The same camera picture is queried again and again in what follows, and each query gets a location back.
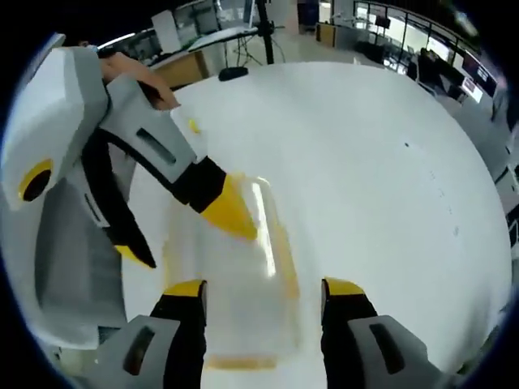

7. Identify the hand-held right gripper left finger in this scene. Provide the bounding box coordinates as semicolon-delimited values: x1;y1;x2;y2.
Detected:
96;278;209;389

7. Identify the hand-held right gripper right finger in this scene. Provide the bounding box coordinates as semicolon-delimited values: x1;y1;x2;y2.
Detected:
320;276;431;389

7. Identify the person's left hand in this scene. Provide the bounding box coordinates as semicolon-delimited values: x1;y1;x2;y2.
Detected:
98;53;178;111

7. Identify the wooden desk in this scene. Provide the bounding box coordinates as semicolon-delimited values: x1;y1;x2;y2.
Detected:
152;48;212;89

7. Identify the black oval stand base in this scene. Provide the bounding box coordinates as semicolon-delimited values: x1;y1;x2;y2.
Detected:
218;66;250;81

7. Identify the white tray on stand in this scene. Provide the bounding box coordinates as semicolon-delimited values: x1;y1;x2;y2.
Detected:
187;26;260;53

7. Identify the black stand pole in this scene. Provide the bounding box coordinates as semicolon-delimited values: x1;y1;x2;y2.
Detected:
253;0;285;66

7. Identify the wooden cabinet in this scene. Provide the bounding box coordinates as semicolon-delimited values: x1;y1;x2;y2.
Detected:
315;21;338;45

